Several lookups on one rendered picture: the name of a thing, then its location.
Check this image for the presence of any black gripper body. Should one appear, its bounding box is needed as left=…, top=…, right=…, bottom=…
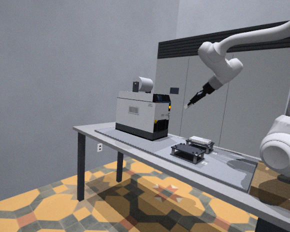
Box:
left=200, top=82, right=215, bottom=97

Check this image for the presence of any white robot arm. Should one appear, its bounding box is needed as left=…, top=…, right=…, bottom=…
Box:
left=198, top=21, right=290, bottom=184

